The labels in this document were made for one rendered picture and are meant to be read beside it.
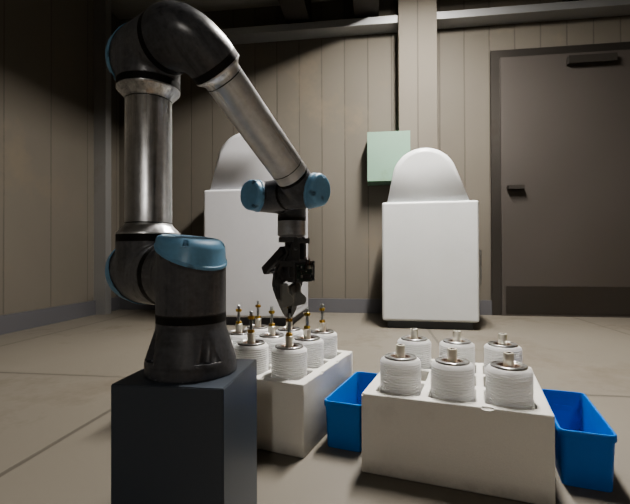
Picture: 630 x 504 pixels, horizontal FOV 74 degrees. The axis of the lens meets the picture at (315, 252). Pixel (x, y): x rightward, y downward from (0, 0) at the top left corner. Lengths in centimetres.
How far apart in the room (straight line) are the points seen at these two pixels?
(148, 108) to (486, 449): 94
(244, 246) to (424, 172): 134
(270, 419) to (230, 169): 226
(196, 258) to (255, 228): 230
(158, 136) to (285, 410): 70
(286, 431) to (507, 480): 50
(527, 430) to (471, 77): 334
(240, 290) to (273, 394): 196
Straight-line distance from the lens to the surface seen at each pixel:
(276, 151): 88
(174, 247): 70
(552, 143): 397
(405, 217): 290
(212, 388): 67
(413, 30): 390
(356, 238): 365
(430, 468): 105
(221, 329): 73
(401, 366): 101
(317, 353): 123
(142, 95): 88
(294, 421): 112
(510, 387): 101
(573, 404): 141
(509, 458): 103
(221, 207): 308
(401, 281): 289
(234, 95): 84
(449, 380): 101
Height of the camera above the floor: 50
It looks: level
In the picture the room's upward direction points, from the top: straight up
